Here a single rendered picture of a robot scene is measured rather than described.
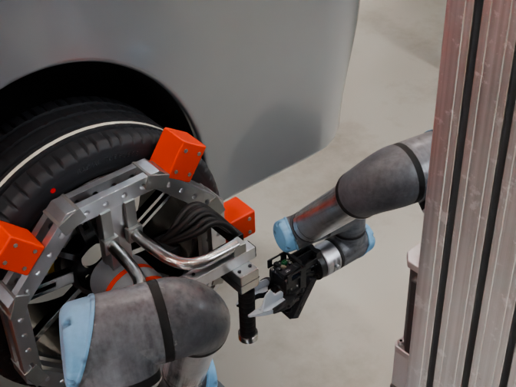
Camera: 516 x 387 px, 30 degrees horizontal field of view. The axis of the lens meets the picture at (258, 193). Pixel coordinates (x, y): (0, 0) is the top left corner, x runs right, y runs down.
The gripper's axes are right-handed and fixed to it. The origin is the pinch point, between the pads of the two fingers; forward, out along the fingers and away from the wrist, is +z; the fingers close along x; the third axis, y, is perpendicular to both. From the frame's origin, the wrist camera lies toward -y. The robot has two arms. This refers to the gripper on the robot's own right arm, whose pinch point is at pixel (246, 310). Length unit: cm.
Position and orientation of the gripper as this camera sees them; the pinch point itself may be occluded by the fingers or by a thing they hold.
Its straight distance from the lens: 209.8
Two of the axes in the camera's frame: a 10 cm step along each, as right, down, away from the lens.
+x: 6.3, 4.7, -6.3
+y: -0.2, -7.9, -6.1
